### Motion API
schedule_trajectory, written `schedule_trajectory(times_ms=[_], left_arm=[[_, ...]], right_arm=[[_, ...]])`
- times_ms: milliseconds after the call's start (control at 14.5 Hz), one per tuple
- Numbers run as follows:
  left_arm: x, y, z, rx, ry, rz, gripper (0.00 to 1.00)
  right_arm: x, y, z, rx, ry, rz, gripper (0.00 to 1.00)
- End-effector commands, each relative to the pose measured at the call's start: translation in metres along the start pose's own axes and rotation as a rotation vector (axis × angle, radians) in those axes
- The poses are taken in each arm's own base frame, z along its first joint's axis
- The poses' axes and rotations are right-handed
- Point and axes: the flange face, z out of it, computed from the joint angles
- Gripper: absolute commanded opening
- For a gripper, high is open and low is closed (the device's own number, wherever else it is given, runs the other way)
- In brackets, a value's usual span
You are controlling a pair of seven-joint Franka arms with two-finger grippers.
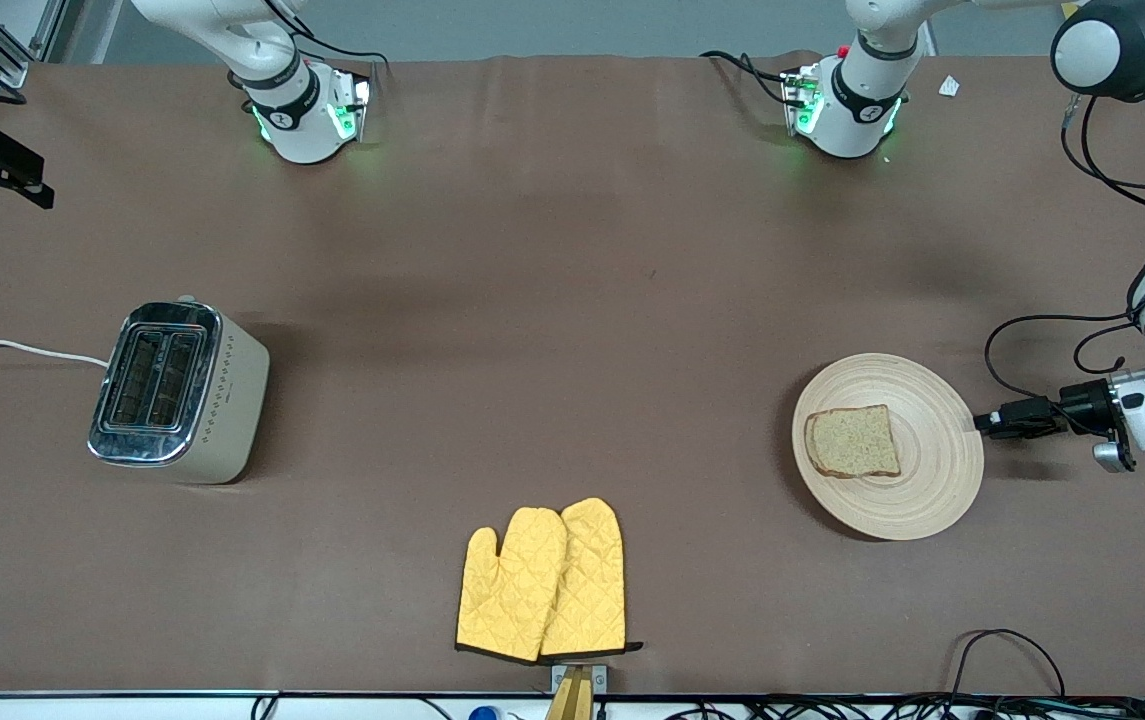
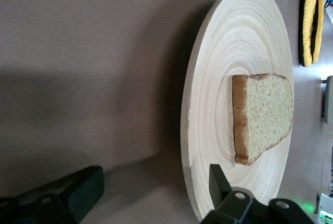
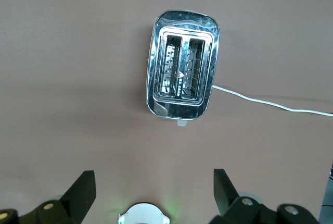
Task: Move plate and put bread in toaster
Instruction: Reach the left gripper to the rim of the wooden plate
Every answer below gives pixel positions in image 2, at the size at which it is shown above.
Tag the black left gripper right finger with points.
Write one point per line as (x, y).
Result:
(234, 205)

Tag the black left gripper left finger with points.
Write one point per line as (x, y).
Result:
(75, 195)

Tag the brown-crusted bread slice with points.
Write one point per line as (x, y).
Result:
(268, 114)

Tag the round light wooden plate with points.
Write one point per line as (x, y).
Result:
(234, 52)

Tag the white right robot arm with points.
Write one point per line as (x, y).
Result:
(326, 211)

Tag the beige and chrome toaster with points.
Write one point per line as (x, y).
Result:
(328, 99)

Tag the brown table cover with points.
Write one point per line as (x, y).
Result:
(78, 52)

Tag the yellow quilted oven mitt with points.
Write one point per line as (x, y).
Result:
(319, 26)
(307, 26)

